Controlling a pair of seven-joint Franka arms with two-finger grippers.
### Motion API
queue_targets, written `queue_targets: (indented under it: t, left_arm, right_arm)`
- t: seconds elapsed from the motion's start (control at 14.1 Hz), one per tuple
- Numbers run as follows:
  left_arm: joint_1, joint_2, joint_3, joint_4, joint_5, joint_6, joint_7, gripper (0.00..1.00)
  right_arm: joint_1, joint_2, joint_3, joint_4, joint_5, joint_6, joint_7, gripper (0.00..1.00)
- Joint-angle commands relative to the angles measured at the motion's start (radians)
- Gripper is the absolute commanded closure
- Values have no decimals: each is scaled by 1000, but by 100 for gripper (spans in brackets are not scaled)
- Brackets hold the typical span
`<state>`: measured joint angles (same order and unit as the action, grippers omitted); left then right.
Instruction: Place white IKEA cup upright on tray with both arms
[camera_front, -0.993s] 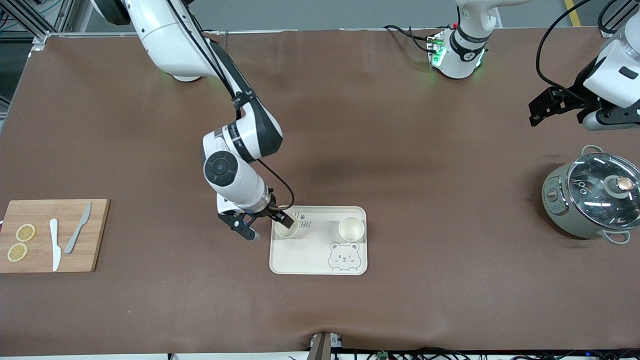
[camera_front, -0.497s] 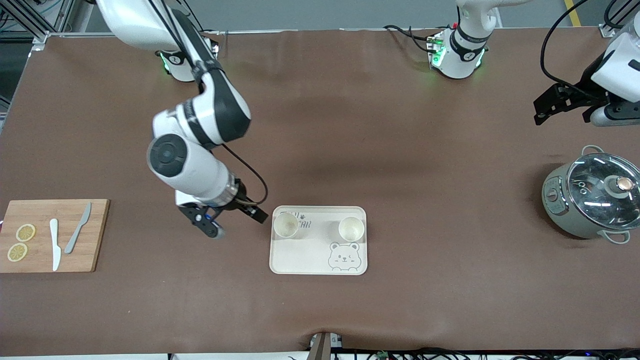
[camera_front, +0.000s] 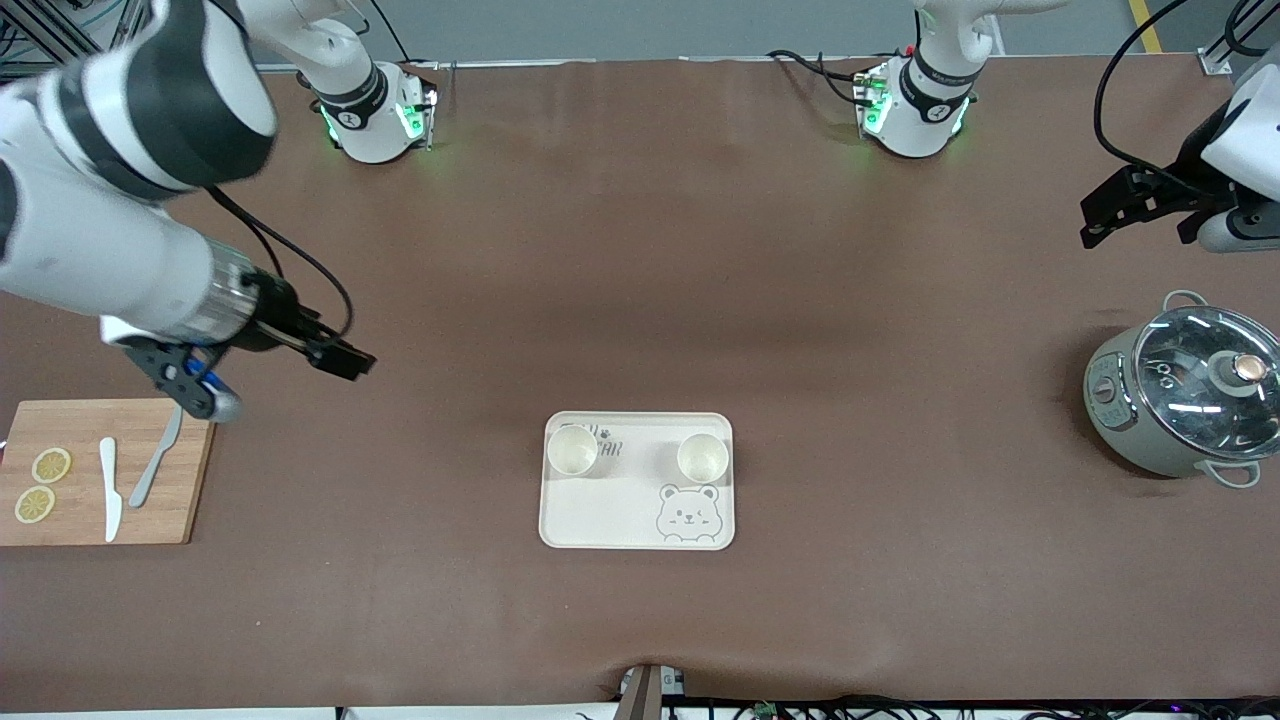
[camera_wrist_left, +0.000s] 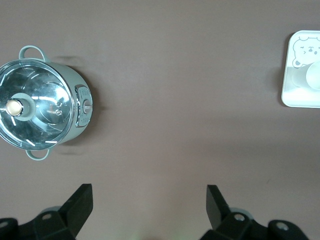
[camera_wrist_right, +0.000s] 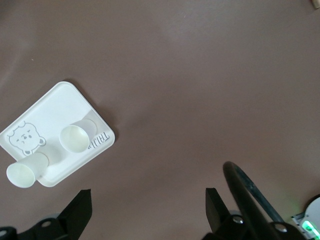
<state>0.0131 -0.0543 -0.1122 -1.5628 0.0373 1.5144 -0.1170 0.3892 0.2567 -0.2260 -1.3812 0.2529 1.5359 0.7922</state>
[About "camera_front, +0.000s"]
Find black right base cable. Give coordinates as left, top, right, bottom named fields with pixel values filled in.
left=368, top=0, right=441, bottom=71

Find grey-green electric cooking pot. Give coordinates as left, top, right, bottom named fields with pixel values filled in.
left=1083, top=290, right=1280, bottom=489

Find white tray with bear print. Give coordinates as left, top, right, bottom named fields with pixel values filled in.
left=539, top=411, right=736, bottom=551

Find aluminium frame with black struts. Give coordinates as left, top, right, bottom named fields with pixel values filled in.
left=0, top=0, right=151, bottom=73

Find wooden cutting board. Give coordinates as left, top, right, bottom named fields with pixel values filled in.
left=0, top=398, right=218, bottom=547

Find white plastic cup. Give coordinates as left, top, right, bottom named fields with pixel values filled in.
left=546, top=424, right=600, bottom=478
left=676, top=432, right=730, bottom=484

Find glass pot lid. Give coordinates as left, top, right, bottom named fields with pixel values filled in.
left=1135, top=305, right=1280, bottom=461

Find grey plastic knife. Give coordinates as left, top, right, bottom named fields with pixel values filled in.
left=128, top=408, right=185, bottom=509

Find brown table cover mat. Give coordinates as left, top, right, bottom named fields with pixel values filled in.
left=0, top=58, right=1280, bottom=713

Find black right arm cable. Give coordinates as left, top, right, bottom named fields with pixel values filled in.
left=205, top=183, right=356, bottom=346

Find black left base cables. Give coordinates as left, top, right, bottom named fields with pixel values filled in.
left=765, top=48, right=883, bottom=107

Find white plastic knife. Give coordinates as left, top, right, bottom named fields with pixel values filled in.
left=98, top=437, right=123, bottom=543

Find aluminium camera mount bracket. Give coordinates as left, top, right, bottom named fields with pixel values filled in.
left=618, top=662, right=689, bottom=720

